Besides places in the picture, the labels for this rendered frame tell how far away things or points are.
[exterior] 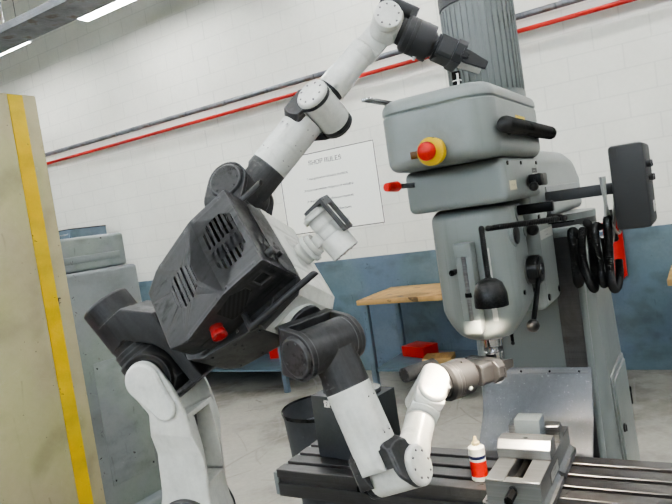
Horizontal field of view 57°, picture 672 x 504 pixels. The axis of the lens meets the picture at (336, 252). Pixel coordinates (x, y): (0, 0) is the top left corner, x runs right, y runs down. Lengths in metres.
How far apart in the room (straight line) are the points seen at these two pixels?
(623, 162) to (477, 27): 0.51
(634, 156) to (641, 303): 4.16
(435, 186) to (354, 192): 5.03
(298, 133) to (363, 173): 4.97
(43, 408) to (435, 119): 1.88
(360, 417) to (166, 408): 0.45
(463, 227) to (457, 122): 0.27
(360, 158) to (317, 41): 1.30
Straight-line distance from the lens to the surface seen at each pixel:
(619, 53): 5.80
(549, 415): 1.96
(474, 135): 1.34
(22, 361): 2.60
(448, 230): 1.50
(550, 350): 1.97
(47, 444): 2.69
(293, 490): 1.91
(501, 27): 1.78
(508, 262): 1.49
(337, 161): 6.57
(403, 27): 1.56
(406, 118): 1.39
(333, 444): 1.89
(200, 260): 1.25
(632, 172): 1.70
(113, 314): 1.48
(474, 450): 1.63
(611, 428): 2.05
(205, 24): 7.76
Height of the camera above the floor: 1.65
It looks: 3 degrees down
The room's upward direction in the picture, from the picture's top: 9 degrees counter-clockwise
